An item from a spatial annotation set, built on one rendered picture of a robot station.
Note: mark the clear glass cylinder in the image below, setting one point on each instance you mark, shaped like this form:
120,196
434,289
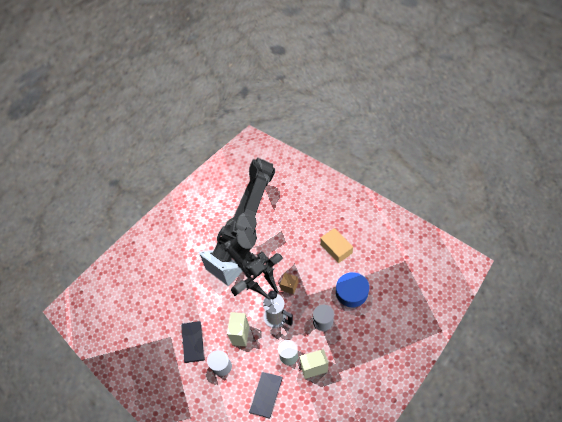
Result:
288,352

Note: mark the grey cylinder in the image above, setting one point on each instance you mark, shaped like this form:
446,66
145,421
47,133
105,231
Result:
219,362
323,316

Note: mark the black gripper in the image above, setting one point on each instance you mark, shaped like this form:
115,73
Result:
249,284

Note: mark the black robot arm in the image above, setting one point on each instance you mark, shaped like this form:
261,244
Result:
238,233

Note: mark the blue cylinder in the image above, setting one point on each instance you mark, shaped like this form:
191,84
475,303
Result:
352,289

